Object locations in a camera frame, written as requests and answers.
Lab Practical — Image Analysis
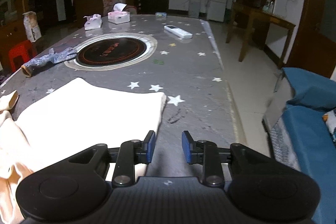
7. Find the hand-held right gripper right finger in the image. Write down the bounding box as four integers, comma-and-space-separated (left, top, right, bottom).
182, 131, 266, 187

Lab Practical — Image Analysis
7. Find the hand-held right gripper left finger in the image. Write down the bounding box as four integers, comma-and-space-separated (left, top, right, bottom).
69, 130, 156, 188

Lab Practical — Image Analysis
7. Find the cream garment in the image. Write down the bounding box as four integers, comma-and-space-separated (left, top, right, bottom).
14, 77, 167, 177

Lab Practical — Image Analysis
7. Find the peach garment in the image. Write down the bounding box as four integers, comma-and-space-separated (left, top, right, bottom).
0, 90, 34, 224

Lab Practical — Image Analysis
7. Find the grey star-print tablecloth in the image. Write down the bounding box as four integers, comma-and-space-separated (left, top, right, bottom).
0, 14, 247, 177

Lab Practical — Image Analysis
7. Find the round black induction cooktop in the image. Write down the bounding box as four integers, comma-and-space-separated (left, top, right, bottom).
73, 35, 155, 69

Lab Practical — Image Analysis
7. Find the white remote control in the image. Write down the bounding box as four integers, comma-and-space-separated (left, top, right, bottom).
164, 25, 193, 39

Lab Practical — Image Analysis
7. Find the blue sofa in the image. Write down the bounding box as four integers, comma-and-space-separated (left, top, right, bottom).
262, 67, 336, 224

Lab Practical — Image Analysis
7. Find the pink tissue box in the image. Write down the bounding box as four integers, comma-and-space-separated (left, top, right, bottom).
108, 3, 131, 24

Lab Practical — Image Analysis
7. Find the grey patterned glove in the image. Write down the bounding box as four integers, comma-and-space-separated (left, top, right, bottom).
21, 47, 77, 78

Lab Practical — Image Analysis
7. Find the white tissue pack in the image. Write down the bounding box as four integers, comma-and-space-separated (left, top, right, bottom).
84, 14, 102, 30

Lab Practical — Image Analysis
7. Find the wooden side table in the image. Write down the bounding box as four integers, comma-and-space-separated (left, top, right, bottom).
226, 1, 296, 69

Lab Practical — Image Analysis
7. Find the water dispenser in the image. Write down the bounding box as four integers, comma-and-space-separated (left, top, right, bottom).
188, 0, 202, 18

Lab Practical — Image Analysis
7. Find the upholstered chair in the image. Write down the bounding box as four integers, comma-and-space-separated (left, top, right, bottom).
102, 0, 137, 17

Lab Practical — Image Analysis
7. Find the red plastic stool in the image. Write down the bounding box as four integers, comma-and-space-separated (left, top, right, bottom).
8, 40, 38, 70

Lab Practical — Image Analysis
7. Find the white paper bag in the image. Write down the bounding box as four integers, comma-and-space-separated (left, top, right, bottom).
22, 11, 42, 43

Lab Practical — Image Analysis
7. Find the wooden shelf unit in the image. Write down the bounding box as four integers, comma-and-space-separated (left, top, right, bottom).
0, 0, 28, 69

